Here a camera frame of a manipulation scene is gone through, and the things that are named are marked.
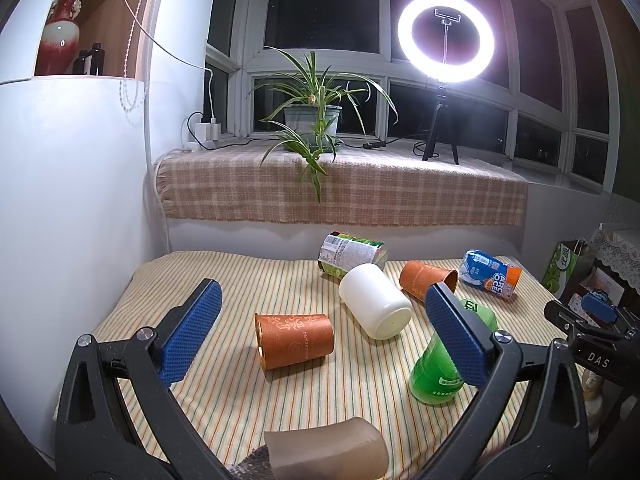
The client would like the potted spider plant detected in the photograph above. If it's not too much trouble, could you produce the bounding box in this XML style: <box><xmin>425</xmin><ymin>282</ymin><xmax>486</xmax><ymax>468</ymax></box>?
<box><xmin>246</xmin><ymin>46</ymin><xmax>399</xmax><ymax>204</ymax></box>

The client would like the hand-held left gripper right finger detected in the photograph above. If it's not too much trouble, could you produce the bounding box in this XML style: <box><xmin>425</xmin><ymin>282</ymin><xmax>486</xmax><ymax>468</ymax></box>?
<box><xmin>415</xmin><ymin>282</ymin><xmax>592</xmax><ymax>480</ymax></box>

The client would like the blue and orange printed cup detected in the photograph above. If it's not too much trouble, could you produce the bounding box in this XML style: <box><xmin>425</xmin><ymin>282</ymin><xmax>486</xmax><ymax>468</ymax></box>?
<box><xmin>459</xmin><ymin>249</ymin><xmax>523</xmax><ymax>302</ymax></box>

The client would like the beaded blind cord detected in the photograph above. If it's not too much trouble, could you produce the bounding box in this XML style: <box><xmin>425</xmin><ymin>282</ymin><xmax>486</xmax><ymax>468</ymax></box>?
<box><xmin>119</xmin><ymin>0</ymin><xmax>168</xmax><ymax>113</ymax></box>

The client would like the brown translucent cup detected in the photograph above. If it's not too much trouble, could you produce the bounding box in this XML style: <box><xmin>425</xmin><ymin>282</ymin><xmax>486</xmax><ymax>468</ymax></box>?
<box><xmin>263</xmin><ymin>417</ymin><xmax>391</xmax><ymax>480</ymax></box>

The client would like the green plastic bottle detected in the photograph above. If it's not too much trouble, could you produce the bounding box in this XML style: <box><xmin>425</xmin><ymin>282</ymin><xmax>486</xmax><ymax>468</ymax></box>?
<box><xmin>408</xmin><ymin>299</ymin><xmax>499</xmax><ymax>405</ymax></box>

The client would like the white power adapter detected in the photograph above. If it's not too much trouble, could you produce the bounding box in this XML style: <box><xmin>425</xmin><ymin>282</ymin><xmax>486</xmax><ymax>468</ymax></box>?
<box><xmin>192</xmin><ymin>119</ymin><xmax>221</xmax><ymax>142</ymax></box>

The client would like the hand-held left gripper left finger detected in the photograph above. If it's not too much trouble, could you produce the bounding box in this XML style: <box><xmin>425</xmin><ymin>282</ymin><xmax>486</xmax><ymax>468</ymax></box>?
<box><xmin>55</xmin><ymin>277</ymin><xmax>236</xmax><ymax>480</ymax></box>

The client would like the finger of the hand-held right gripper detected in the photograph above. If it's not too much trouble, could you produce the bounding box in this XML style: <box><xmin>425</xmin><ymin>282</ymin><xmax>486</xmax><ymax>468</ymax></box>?
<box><xmin>580</xmin><ymin>292</ymin><xmax>632</xmax><ymax>330</ymax></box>
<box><xmin>544</xmin><ymin>300</ymin><xmax>601</xmax><ymax>337</ymax></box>

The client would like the white charging cable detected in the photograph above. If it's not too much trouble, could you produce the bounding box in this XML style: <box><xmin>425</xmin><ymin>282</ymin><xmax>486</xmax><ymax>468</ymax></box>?
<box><xmin>109</xmin><ymin>0</ymin><xmax>217</xmax><ymax>123</ymax></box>

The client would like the orange patterned paper cup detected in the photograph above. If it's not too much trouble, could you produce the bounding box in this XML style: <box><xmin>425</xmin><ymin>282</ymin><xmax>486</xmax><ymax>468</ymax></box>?
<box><xmin>254</xmin><ymin>312</ymin><xmax>335</xmax><ymax>372</ymax></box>
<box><xmin>399</xmin><ymin>260</ymin><xmax>459</xmax><ymax>306</ymax></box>

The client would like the striped table cloth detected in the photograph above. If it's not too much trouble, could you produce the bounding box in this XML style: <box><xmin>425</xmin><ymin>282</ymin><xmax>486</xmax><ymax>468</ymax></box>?
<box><xmin>52</xmin><ymin>251</ymin><xmax>591</xmax><ymax>480</ymax></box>

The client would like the ring light on tripod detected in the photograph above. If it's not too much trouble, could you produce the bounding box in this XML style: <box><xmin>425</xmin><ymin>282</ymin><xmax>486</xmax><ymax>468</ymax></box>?
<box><xmin>397</xmin><ymin>0</ymin><xmax>496</xmax><ymax>166</ymax></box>

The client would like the white lace cloth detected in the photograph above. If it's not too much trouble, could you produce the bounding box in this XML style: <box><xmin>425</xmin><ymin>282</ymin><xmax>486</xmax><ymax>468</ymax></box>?
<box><xmin>592</xmin><ymin>222</ymin><xmax>640</xmax><ymax>281</ymax></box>

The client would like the white framed window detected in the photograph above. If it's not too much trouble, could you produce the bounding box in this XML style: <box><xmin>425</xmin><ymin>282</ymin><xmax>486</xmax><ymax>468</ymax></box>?
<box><xmin>207</xmin><ymin>0</ymin><xmax>616</xmax><ymax>193</ymax></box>

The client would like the white plastic cup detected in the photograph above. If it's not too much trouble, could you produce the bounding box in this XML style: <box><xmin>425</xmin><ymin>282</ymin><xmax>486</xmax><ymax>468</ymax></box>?
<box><xmin>338</xmin><ymin>263</ymin><xmax>413</xmax><ymax>339</ymax></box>

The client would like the red and white vase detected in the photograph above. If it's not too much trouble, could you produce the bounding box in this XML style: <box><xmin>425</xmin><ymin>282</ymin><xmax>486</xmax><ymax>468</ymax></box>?
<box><xmin>36</xmin><ymin>0</ymin><xmax>94</xmax><ymax>77</ymax></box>

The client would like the green labelled can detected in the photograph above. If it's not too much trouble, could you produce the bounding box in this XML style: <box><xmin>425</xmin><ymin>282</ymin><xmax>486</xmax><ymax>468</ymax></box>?
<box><xmin>318</xmin><ymin>231</ymin><xmax>388</xmax><ymax>280</ymax></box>

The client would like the checked beige cloth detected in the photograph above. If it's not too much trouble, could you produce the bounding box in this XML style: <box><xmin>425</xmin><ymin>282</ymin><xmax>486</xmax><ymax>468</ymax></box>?
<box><xmin>155</xmin><ymin>149</ymin><xmax>529</xmax><ymax>228</ymax></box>

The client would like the green paper bag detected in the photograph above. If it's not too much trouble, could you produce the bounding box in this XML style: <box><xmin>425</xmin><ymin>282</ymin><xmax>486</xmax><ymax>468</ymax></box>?
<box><xmin>542</xmin><ymin>240</ymin><xmax>596</xmax><ymax>301</ymax></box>

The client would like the bubble wrap piece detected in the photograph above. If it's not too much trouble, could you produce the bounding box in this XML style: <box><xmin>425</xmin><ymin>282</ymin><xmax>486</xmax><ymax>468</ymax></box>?
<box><xmin>225</xmin><ymin>445</ymin><xmax>276</xmax><ymax>480</ymax></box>

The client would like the dark bottle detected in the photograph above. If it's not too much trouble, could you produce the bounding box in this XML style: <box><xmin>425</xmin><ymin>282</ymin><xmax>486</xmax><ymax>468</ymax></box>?
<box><xmin>73</xmin><ymin>42</ymin><xmax>105</xmax><ymax>76</ymax></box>

